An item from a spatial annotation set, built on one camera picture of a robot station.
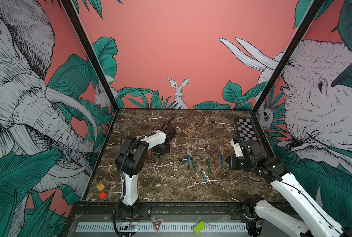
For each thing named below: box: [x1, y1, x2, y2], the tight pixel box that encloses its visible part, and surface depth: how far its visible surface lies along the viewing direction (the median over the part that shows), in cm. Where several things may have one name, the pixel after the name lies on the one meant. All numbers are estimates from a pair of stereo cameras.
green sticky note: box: [192, 220, 206, 235], surface depth 70 cm
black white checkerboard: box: [235, 118, 258, 141], surface depth 107 cm
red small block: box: [98, 191, 108, 200], surface depth 80 cm
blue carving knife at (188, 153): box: [186, 148, 191, 171], surface depth 95 cm
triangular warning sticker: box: [151, 219, 164, 234], surface depth 71 cm
